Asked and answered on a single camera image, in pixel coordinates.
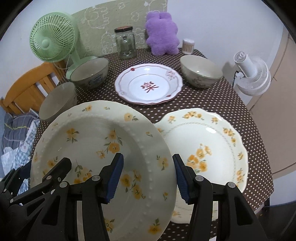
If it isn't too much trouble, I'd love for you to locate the large scalloped yellow-flower plate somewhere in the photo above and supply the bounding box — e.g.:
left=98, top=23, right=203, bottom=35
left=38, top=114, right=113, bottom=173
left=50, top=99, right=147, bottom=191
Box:
left=153, top=107, right=249, bottom=224

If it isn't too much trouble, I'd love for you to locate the beaded yellow-flower plate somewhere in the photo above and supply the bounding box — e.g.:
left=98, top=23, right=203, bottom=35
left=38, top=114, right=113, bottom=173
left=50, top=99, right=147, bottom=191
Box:
left=30, top=100, right=177, bottom=240

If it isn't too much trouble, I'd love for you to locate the floral bowl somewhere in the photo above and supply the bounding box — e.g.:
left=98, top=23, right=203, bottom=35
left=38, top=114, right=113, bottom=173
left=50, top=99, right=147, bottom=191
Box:
left=39, top=82, right=78, bottom=123
left=70, top=58, right=109, bottom=89

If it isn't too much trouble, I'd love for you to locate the white plate red pattern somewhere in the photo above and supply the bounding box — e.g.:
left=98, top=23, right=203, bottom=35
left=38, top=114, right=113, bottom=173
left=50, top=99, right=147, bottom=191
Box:
left=114, top=63, right=183, bottom=105

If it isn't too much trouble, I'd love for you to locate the large green-rim bowl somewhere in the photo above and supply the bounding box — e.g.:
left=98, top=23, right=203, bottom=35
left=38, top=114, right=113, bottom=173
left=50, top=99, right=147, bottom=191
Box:
left=180, top=55, right=223, bottom=88

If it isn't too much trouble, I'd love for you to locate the plaid clothes pile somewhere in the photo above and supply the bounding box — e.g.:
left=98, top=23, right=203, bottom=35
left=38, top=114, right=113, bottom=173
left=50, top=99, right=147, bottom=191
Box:
left=0, top=110, right=40, bottom=179

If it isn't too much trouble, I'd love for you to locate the wooden chair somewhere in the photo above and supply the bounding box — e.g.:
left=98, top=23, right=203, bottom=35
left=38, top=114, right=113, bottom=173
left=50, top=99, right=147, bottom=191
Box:
left=1, top=61, right=66, bottom=115

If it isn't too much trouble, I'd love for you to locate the white floor fan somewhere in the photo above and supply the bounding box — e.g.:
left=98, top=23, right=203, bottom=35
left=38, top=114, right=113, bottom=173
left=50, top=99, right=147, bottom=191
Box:
left=234, top=51, right=271, bottom=96

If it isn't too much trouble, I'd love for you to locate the green desk fan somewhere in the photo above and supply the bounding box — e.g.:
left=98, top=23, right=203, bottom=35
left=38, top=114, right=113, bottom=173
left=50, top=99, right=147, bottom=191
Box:
left=30, top=12, right=97, bottom=79

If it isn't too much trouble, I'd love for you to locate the cotton swab container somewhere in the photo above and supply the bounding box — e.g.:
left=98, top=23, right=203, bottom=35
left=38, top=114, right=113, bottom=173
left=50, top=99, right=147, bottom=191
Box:
left=182, top=38, right=195, bottom=55

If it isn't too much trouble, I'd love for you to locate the glass jar black lid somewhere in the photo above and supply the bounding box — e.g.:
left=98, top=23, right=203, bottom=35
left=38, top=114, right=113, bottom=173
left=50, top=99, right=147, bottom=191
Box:
left=114, top=26, right=137, bottom=60

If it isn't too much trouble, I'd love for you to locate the purple plush toy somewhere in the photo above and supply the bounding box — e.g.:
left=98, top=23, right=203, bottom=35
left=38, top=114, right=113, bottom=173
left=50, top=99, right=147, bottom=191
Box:
left=145, top=11, right=180, bottom=56

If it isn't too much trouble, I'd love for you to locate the green patterned wall mat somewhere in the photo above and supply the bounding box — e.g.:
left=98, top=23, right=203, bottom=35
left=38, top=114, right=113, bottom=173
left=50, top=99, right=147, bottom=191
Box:
left=73, top=0, right=168, bottom=58

